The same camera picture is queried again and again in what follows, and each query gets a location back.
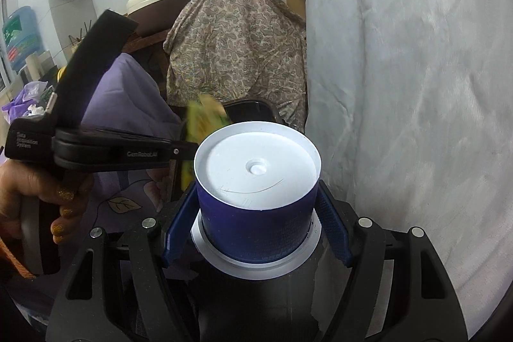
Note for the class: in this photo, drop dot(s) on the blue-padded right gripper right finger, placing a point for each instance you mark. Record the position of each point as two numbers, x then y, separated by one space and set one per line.
422 305

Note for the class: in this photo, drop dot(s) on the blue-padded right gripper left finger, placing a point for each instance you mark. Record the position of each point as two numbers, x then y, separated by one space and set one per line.
91 304

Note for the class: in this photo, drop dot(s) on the blue white plastic cup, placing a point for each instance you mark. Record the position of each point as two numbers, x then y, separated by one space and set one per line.
256 183

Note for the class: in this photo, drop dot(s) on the dark brown trash bin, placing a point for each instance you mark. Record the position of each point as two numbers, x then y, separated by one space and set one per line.
251 109

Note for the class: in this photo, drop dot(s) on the left hand yellow nails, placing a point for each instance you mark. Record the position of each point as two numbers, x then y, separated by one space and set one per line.
21 184

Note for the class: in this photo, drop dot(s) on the purple plastic bag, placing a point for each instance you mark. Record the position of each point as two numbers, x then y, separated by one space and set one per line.
26 102

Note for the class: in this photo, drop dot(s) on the purple floral tablecloth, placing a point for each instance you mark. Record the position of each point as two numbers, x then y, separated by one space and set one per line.
125 189

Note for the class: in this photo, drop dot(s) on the beige utensil holder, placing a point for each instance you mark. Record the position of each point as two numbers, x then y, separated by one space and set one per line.
83 32

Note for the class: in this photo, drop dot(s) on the blue water jug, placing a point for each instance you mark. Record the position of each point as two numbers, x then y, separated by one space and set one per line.
22 37

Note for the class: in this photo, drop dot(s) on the brown white rice cooker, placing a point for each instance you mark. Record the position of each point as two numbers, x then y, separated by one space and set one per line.
153 16

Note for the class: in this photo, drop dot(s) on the paisley patterned cloth cover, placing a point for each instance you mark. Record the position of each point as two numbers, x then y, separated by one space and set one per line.
235 49

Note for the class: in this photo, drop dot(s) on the white fabric cover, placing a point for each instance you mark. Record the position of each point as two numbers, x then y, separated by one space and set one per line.
410 107

